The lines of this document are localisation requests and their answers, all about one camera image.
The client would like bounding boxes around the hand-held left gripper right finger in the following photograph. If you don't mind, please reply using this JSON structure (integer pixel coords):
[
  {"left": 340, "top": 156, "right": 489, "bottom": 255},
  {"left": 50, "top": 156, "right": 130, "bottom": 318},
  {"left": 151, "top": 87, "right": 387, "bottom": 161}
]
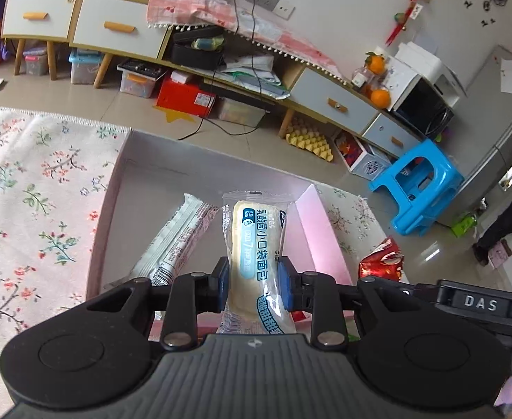
[{"left": 277, "top": 257, "right": 414, "bottom": 351}]

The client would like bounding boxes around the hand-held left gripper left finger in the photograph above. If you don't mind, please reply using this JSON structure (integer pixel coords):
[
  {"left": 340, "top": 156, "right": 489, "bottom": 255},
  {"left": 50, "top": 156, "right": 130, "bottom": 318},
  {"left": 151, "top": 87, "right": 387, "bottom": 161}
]
[{"left": 85, "top": 258, "right": 230, "bottom": 351}]

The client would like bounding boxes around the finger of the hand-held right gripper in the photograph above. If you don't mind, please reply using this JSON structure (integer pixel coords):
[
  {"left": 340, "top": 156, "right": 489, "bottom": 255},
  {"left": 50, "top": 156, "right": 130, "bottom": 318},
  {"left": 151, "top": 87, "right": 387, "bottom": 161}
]
[{"left": 413, "top": 283, "right": 441, "bottom": 305}]

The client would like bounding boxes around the clear bread packet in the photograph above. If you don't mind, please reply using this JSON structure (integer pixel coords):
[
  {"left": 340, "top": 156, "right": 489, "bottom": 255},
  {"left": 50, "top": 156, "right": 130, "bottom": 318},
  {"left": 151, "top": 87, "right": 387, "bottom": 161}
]
[{"left": 216, "top": 190, "right": 304, "bottom": 337}]

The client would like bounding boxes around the pink cardboard box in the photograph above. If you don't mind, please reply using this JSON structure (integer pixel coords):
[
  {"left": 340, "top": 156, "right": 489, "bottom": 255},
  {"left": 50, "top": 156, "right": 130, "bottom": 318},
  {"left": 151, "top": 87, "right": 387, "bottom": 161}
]
[{"left": 85, "top": 128, "right": 357, "bottom": 342}]

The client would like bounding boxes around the shiny red snack packet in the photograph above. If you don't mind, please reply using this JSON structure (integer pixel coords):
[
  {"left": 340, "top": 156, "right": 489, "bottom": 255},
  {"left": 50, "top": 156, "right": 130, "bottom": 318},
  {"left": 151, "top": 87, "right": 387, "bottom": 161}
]
[{"left": 360, "top": 236, "right": 404, "bottom": 281}]

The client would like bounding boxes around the white snack bar packet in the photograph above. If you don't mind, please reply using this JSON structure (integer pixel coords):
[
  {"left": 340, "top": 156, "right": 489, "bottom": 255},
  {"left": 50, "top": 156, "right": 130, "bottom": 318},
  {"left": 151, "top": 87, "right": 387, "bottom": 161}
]
[{"left": 129, "top": 193, "right": 221, "bottom": 286}]

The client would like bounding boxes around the green packet on floor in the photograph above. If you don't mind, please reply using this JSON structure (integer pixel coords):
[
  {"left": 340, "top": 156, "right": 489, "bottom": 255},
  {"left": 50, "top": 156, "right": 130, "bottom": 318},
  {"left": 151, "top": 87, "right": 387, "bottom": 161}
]
[{"left": 452, "top": 212, "right": 477, "bottom": 238}]

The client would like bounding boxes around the blue plastic stool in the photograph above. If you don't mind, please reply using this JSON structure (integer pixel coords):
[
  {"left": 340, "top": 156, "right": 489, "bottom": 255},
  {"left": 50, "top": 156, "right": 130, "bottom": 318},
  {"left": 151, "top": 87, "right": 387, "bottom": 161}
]
[{"left": 368, "top": 139, "right": 465, "bottom": 237}]

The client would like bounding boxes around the white printed cardboard box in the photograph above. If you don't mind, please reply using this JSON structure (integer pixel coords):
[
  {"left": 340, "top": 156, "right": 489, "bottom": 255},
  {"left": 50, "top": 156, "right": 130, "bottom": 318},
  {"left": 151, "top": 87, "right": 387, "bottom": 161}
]
[{"left": 332, "top": 133, "right": 392, "bottom": 179}]

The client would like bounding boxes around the yellow egg tray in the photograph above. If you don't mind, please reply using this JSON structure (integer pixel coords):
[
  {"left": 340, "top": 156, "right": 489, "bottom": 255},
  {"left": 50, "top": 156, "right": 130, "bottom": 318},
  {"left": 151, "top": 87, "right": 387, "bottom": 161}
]
[{"left": 286, "top": 118, "right": 335, "bottom": 161}]

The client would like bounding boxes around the grey refrigerator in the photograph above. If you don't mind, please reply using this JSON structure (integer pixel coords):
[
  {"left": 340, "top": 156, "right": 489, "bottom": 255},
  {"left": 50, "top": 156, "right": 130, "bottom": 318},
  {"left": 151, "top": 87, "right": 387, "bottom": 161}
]
[{"left": 439, "top": 44, "right": 512, "bottom": 228}]

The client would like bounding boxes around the small grey cabinet drawer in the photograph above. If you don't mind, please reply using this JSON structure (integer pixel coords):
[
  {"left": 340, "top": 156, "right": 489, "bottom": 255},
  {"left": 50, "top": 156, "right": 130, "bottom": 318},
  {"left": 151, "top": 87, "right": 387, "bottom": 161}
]
[{"left": 363, "top": 113, "right": 425, "bottom": 158}]

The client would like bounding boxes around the wide clear storage bin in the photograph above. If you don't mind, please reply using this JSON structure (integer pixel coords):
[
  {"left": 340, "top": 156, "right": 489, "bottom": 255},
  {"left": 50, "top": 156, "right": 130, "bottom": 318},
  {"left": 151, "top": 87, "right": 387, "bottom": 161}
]
[{"left": 218, "top": 96, "right": 267, "bottom": 125}]

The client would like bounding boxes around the white microwave oven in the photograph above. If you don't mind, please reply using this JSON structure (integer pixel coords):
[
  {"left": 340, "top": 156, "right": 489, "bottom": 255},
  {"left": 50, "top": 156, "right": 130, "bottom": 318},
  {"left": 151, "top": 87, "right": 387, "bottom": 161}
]
[{"left": 389, "top": 59, "right": 462, "bottom": 140}]

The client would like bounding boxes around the long wooden low cabinet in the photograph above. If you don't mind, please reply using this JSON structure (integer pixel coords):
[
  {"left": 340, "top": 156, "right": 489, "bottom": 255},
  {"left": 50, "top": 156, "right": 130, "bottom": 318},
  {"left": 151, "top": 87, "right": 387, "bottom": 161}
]
[{"left": 164, "top": 22, "right": 431, "bottom": 158}]

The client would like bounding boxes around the red cardboard box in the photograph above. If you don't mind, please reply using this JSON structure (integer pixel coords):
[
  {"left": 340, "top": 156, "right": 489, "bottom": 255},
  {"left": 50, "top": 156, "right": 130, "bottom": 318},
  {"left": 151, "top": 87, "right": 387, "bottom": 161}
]
[{"left": 156, "top": 72, "right": 217, "bottom": 118}]

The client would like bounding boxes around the orange fruit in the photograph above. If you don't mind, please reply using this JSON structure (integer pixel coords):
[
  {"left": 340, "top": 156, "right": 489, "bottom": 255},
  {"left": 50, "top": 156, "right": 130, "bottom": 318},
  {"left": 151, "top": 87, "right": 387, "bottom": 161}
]
[{"left": 369, "top": 89, "right": 391, "bottom": 110}]

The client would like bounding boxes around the floral printed cloth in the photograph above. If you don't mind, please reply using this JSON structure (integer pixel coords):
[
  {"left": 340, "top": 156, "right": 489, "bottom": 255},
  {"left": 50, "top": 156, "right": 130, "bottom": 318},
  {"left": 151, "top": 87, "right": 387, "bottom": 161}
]
[{"left": 0, "top": 105, "right": 396, "bottom": 419}]

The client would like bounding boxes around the stack of papers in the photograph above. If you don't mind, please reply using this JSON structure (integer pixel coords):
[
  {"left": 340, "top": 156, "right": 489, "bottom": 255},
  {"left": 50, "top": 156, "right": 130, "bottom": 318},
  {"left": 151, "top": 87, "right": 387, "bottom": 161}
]
[{"left": 221, "top": 57, "right": 291, "bottom": 99}]

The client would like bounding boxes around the clear bin with dark lid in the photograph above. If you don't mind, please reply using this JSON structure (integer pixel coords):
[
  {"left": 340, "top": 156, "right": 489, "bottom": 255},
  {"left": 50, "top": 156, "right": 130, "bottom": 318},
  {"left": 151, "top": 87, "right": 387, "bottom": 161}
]
[{"left": 118, "top": 59, "right": 169, "bottom": 99}]

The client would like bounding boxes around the clear glass jar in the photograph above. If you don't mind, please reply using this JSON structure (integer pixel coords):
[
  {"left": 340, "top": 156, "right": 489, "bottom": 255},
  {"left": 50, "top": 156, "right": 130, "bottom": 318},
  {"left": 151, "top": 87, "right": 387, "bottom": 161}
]
[{"left": 352, "top": 66, "right": 372, "bottom": 89}]

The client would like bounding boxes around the black storage box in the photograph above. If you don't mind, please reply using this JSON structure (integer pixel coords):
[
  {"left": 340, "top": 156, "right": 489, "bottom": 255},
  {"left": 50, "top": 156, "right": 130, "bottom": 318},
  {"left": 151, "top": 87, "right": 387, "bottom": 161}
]
[{"left": 171, "top": 26, "right": 226, "bottom": 71}]

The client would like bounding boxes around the orange with leaves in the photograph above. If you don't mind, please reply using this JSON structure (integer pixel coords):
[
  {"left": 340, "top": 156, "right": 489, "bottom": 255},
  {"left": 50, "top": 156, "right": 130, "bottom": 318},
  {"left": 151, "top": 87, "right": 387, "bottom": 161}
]
[{"left": 365, "top": 51, "right": 388, "bottom": 75}]

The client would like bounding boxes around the white foam box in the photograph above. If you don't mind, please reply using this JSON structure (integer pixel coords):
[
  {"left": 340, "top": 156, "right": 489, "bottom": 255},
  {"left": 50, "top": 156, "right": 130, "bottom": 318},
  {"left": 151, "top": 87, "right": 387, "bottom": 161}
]
[{"left": 396, "top": 37, "right": 468, "bottom": 97}]

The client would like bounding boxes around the blue lidded storage bin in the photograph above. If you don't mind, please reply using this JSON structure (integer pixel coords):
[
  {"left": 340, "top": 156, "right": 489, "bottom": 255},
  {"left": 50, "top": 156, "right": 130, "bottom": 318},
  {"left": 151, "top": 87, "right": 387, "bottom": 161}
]
[{"left": 69, "top": 49, "right": 104, "bottom": 86}]

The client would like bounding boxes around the white cabinet drawer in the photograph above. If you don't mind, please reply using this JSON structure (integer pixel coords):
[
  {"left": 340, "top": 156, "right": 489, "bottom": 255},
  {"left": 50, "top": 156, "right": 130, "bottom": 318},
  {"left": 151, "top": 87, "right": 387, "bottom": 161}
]
[
  {"left": 3, "top": 0, "right": 78, "bottom": 41},
  {"left": 73, "top": 0, "right": 169, "bottom": 59}
]

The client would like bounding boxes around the pink tasselled cloth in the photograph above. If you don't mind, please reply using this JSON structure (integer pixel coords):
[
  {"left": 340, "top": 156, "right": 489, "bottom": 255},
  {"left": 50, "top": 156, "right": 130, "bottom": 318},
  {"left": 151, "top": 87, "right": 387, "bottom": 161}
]
[{"left": 146, "top": 0, "right": 348, "bottom": 83}]

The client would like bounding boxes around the small clear storage bin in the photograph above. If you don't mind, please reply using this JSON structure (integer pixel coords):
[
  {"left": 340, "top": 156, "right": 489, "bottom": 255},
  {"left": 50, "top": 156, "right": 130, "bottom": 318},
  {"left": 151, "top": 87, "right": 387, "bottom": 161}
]
[{"left": 23, "top": 47, "right": 49, "bottom": 76}]

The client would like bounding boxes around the black power cable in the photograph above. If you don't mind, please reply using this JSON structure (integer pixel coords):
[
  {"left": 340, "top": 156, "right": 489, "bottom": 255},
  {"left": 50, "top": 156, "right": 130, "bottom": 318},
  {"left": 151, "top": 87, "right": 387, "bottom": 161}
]
[{"left": 177, "top": 0, "right": 265, "bottom": 140}]

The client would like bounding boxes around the red hanging wall decoration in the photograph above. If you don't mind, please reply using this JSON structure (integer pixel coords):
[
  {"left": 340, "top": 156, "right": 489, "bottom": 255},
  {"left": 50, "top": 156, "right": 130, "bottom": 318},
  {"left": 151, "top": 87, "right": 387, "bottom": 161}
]
[{"left": 384, "top": 0, "right": 446, "bottom": 49}]

